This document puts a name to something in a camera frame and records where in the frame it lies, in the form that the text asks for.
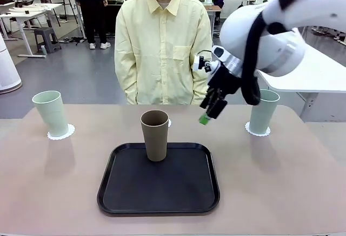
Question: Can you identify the black plastic tray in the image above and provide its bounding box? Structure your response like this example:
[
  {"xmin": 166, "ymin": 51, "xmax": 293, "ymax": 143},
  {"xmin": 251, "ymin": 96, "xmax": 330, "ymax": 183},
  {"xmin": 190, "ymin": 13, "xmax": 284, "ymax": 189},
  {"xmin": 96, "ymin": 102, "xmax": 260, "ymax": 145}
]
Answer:
[{"xmin": 96, "ymin": 142, "xmax": 221, "ymax": 217}]

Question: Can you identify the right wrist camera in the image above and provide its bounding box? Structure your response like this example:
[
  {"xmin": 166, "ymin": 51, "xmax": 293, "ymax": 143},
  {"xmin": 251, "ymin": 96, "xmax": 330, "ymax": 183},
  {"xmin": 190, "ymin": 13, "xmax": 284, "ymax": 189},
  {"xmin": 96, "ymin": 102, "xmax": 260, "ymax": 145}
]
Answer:
[{"xmin": 192, "ymin": 55, "xmax": 214, "ymax": 74}]

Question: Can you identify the white table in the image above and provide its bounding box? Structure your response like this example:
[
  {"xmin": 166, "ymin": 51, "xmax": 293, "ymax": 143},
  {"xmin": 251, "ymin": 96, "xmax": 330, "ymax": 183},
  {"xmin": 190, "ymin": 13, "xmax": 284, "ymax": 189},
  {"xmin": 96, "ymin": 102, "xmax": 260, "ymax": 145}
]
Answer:
[{"xmin": 256, "ymin": 34, "xmax": 346, "ymax": 123}]

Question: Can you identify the light green plastic cup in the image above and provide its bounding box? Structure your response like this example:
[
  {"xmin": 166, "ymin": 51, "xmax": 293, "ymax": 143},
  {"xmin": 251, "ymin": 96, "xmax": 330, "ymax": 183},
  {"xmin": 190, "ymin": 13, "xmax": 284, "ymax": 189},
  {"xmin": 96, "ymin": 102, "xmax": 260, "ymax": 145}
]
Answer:
[
  {"xmin": 249, "ymin": 89, "xmax": 281, "ymax": 134},
  {"xmin": 31, "ymin": 90, "xmax": 70, "ymax": 137}
]

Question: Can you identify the standing person in dark clothes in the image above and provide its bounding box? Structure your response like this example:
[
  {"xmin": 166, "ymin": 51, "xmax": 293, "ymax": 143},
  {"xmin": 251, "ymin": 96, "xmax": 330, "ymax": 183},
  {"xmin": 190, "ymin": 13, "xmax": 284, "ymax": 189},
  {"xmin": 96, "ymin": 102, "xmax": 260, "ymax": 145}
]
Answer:
[{"xmin": 69, "ymin": 0, "xmax": 111, "ymax": 50}]

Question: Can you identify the white desk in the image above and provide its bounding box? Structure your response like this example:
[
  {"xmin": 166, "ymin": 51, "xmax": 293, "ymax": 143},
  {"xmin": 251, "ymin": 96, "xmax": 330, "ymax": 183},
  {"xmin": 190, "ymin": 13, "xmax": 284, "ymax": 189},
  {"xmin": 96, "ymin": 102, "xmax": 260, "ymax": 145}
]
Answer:
[{"xmin": 0, "ymin": 3, "xmax": 63, "ymax": 58}]

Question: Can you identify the person in yellow shirt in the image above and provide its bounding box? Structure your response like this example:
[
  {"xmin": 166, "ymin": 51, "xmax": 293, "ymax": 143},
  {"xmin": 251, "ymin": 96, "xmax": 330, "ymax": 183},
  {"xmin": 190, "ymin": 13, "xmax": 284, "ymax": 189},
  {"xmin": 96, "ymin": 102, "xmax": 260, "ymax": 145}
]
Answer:
[{"xmin": 114, "ymin": 0, "xmax": 213, "ymax": 106}]

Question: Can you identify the white cylindrical appliance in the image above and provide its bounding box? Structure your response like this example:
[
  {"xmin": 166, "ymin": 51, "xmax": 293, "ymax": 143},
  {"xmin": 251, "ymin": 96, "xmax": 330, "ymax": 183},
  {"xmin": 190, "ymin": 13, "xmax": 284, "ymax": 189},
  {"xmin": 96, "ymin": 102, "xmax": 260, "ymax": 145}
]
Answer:
[{"xmin": 0, "ymin": 33, "xmax": 23, "ymax": 95}]

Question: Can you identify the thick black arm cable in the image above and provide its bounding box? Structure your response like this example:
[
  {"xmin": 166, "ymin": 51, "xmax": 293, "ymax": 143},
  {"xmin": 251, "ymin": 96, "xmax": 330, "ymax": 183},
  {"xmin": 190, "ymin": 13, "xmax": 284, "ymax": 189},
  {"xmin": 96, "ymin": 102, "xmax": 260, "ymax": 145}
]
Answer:
[{"xmin": 240, "ymin": 0, "xmax": 317, "ymax": 106}]

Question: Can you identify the brown plastic cup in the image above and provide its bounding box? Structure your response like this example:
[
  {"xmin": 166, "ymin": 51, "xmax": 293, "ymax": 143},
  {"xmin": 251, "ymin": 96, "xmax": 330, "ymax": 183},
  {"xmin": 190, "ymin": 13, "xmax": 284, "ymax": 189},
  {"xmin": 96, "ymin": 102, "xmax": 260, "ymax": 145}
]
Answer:
[{"xmin": 140, "ymin": 110, "xmax": 170, "ymax": 162}]

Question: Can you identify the dark workbench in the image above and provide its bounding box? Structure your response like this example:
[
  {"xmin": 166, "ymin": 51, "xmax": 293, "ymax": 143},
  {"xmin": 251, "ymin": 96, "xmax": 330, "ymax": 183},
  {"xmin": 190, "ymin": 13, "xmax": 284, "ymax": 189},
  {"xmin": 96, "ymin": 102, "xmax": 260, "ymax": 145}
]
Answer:
[{"xmin": 104, "ymin": 0, "xmax": 128, "ymax": 35}]

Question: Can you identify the grey plastic stool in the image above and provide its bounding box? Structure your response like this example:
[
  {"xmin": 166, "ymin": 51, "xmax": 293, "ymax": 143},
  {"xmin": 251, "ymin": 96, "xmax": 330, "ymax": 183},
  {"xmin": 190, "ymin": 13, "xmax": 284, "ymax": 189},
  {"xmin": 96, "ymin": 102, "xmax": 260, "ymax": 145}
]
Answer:
[{"xmin": 34, "ymin": 27, "xmax": 62, "ymax": 55}]

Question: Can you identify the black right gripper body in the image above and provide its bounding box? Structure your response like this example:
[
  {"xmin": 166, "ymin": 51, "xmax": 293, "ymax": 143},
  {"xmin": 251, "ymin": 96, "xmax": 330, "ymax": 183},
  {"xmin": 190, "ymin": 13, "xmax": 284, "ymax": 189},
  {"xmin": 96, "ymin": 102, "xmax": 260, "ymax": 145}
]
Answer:
[{"xmin": 207, "ymin": 64, "xmax": 243, "ymax": 103}]

